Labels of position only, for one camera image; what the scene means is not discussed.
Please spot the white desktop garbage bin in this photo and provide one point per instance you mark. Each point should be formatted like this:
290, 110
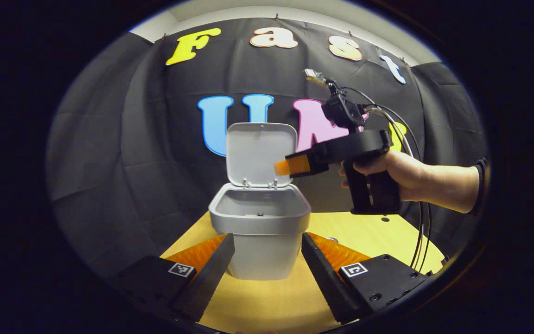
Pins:
262, 260

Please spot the wooden desktop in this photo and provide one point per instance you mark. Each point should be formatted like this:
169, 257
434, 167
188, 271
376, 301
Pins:
364, 232

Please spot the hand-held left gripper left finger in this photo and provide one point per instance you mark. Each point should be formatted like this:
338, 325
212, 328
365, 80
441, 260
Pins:
206, 283

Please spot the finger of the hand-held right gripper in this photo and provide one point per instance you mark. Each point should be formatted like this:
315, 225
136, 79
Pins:
304, 162

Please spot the black backdrop cloth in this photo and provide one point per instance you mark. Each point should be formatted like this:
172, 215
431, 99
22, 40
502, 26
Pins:
155, 139

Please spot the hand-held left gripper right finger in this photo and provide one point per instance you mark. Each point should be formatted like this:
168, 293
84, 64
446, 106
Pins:
327, 283

